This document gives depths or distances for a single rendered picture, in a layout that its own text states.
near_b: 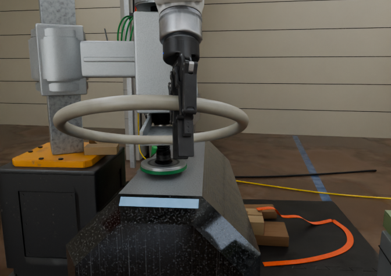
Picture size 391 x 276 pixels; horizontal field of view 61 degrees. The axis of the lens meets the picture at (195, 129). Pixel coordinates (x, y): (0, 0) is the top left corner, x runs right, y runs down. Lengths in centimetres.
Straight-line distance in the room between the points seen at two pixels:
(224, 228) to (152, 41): 81
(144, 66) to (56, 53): 80
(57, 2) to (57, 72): 41
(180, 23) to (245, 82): 601
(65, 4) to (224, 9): 485
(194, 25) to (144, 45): 76
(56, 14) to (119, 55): 42
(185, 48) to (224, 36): 605
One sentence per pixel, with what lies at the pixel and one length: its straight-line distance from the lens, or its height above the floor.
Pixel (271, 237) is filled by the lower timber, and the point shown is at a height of 9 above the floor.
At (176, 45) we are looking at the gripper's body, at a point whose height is 136.
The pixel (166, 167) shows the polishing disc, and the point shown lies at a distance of 150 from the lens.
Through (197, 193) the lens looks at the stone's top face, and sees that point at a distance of 135.
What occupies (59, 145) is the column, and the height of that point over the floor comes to 84.
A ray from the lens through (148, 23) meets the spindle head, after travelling 144.
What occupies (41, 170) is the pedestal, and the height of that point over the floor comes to 74.
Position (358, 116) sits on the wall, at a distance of 697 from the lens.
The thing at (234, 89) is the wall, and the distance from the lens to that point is 669.
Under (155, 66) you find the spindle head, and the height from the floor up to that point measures 132.
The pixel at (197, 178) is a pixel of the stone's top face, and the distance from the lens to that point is 152.
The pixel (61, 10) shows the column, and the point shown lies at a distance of 221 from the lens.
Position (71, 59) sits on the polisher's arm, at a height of 136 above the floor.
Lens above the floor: 132
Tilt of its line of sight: 11 degrees down
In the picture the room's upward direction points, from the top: straight up
